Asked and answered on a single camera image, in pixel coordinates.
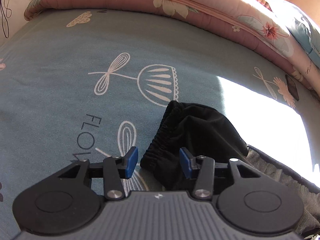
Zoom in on black track pants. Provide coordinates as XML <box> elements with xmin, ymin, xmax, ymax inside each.
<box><xmin>139</xmin><ymin>100</ymin><xmax>320</xmax><ymax>233</ymax></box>

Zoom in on blue floral bed sheet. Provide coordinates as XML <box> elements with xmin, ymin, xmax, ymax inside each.
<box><xmin>1</xmin><ymin>10</ymin><xmax>319</xmax><ymax>239</ymax></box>

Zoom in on pink floral quilt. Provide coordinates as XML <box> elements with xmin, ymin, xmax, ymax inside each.
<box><xmin>24</xmin><ymin>0</ymin><xmax>319</xmax><ymax>91</ymax></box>

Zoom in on blue floral pillow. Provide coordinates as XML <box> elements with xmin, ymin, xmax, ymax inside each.
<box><xmin>264</xmin><ymin>0</ymin><xmax>319</xmax><ymax>67</ymax></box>

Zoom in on black cable on wall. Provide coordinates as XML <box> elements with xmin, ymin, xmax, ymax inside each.
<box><xmin>0</xmin><ymin>0</ymin><xmax>13</xmax><ymax>40</ymax></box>

